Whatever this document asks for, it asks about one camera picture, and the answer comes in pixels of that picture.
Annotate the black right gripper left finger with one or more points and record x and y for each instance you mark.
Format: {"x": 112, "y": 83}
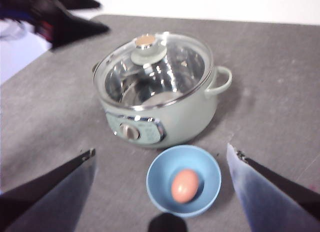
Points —
{"x": 45, "y": 197}

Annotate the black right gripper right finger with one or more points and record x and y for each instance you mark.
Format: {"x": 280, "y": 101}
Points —
{"x": 270, "y": 197}

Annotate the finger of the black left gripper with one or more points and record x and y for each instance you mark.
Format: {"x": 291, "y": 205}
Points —
{"x": 80, "y": 1}
{"x": 75, "y": 31}

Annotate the glass lid with green knob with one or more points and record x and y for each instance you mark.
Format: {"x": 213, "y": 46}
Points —
{"x": 145, "y": 42}

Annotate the brown egg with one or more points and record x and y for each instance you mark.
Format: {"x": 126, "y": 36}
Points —
{"x": 185, "y": 186}

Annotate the pale green electric steamer pot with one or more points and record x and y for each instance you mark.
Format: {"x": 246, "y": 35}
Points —
{"x": 187, "y": 121}

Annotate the blue ribbed bowl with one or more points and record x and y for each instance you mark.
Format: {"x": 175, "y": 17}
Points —
{"x": 160, "y": 192}

